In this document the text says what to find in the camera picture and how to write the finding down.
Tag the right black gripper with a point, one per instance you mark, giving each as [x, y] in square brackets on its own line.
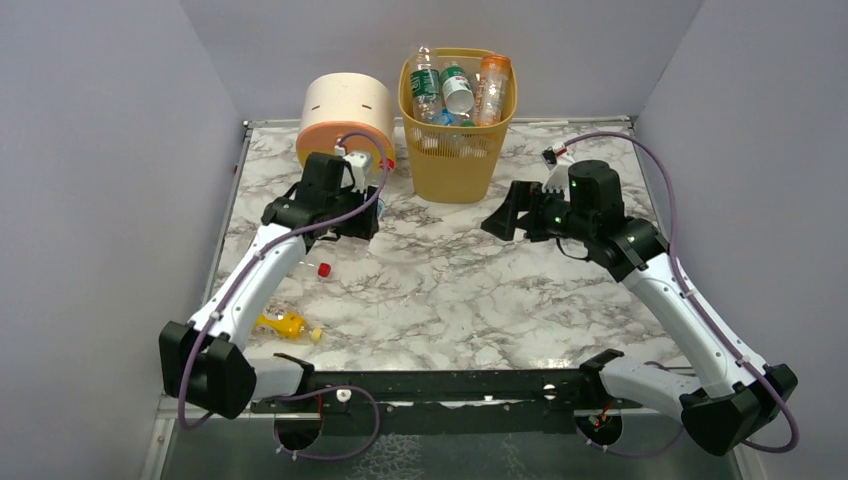
[532, 210]

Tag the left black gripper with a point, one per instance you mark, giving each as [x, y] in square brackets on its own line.
[365, 221]

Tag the clear bottle red blue label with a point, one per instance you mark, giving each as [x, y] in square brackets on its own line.
[322, 269]

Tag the clear bottle green cestbon label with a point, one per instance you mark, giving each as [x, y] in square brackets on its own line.
[457, 94]

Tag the orange label clear bottle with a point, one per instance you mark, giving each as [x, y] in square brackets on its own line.
[494, 76]

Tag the clear bottle green label angled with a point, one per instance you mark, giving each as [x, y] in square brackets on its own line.
[424, 84]

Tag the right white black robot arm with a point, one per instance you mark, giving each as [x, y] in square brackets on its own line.
[733, 391]

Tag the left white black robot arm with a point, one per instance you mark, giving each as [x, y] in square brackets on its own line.
[203, 361]

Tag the yellow mesh waste bin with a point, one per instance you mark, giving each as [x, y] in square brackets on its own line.
[454, 164]

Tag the round pink yellow drawer box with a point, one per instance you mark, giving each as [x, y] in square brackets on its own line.
[336, 104]

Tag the yellow drink bottle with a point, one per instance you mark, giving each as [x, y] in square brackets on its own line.
[286, 325]

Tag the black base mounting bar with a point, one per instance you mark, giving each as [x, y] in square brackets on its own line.
[453, 402]

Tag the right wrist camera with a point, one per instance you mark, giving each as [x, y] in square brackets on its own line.
[558, 161]

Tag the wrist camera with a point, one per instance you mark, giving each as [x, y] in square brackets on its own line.
[358, 165]
[558, 161]

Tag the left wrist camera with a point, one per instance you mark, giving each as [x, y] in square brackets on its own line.
[358, 165]

